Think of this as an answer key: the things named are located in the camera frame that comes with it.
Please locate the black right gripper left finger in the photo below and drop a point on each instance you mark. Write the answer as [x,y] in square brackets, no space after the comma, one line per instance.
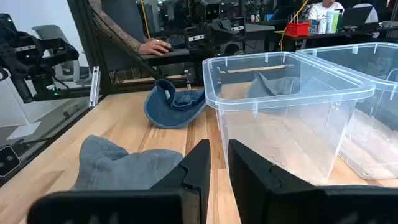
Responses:
[174,202]

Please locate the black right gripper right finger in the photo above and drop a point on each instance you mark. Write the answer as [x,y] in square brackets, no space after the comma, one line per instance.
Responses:
[280,202]

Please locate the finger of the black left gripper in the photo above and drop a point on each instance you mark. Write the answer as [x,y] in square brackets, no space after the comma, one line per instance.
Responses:
[234,29]
[194,39]

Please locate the grey denim bucket hat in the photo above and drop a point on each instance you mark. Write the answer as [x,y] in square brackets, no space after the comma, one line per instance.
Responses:
[124,168]
[267,85]

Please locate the blue denim hat white label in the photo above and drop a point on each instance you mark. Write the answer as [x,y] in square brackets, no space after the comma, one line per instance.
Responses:
[168,115]

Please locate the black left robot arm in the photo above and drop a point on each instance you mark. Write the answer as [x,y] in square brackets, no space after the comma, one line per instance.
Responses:
[199,56]

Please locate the black keyboard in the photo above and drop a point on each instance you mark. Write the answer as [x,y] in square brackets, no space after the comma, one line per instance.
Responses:
[177,42]

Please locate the grey desk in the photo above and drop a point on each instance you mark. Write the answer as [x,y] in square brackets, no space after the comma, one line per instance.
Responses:
[258,31]

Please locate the black computer mouse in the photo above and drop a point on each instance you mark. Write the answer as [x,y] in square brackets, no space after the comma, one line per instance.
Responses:
[168,49]

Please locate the person's hand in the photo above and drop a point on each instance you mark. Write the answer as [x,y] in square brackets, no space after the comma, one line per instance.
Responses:
[152,46]

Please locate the clear plastic storage bin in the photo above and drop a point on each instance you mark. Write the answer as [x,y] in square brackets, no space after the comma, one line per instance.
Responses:
[373,140]
[280,146]

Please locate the red basket with bottles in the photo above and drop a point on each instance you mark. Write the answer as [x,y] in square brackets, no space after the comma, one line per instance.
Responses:
[293,14]

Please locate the red box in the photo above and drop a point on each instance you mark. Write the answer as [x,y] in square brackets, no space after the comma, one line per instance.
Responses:
[298,29]

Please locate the white blue box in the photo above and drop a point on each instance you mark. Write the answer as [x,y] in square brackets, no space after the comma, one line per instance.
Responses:
[318,27]

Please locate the white green container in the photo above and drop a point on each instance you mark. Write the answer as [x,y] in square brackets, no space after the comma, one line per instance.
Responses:
[332,21]

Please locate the black desk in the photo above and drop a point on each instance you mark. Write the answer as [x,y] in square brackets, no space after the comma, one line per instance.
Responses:
[342,35]

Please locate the black laptop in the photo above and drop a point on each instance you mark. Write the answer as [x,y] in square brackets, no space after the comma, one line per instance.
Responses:
[356,17]

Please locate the grey office chair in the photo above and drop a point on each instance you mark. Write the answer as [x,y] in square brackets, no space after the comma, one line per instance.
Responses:
[49,32]

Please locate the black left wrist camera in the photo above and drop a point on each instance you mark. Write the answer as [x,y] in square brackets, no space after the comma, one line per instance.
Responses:
[211,11]

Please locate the black aluminium rig frame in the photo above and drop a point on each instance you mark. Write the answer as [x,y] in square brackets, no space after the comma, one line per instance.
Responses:
[90,46]

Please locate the silver frame bracket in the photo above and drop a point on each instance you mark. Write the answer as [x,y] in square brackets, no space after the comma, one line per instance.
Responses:
[94,87]

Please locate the black table-level camera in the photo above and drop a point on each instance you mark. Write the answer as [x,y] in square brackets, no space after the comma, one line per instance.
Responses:
[7,161]

